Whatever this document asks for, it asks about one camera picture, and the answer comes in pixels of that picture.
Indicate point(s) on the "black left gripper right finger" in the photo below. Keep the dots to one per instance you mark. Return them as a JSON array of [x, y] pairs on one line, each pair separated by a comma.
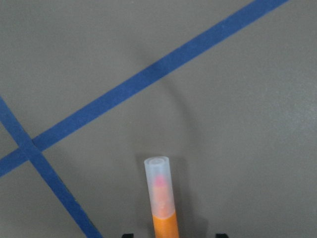
[[221, 235]]

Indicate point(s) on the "orange highlighter pen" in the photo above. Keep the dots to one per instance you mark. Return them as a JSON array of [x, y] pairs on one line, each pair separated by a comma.
[[160, 189]]

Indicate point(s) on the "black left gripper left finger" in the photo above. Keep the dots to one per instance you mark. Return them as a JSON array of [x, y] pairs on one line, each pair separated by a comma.
[[128, 235]]

